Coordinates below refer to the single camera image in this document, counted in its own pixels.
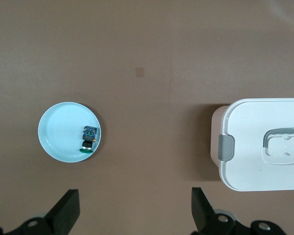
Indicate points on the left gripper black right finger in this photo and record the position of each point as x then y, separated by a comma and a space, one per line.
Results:
204, 220

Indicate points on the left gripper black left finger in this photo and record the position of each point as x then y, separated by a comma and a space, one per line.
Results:
62, 215

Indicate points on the white lidded storage box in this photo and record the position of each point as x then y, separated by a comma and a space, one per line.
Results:
259, 176

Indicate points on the light blue round plate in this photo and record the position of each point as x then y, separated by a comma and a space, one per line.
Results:
58, 132

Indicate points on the brown tape patch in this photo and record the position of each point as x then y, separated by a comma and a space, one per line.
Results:
139, 72

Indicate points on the green push-button switch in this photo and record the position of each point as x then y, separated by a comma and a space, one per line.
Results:
88, 139

